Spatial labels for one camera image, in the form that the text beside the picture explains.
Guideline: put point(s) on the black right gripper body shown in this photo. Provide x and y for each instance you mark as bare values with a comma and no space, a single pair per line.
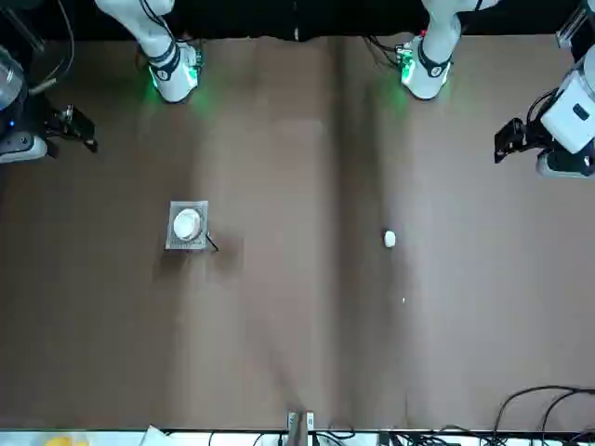
53,123

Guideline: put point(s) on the white paper sheet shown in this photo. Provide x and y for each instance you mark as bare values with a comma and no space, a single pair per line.
153,436

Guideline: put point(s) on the silver aluminium profile bar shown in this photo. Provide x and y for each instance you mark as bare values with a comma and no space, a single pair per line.
571,30

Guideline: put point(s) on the white ceramic crucible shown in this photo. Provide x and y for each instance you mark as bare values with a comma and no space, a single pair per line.
187,224

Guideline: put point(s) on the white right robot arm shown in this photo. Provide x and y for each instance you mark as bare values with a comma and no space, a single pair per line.
172,79

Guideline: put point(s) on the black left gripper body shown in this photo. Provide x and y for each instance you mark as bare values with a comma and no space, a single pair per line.
537,135

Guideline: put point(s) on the white modeling clay lump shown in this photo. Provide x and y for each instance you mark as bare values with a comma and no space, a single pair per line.
389,239

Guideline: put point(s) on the silver camera mount bracket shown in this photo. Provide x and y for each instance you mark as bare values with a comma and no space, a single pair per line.
301,429

